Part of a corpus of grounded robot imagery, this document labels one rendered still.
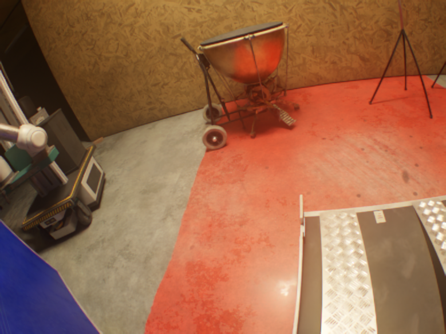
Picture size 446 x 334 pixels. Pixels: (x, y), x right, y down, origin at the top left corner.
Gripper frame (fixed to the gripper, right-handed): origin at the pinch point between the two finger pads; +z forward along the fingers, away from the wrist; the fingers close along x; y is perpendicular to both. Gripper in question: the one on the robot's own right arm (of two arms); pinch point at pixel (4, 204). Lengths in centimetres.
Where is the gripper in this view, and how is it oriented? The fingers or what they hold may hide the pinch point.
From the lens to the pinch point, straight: 188.9
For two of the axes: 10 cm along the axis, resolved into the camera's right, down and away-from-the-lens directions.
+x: -9.1, 4.1, -0.6
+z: 3.1, 7.5, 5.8
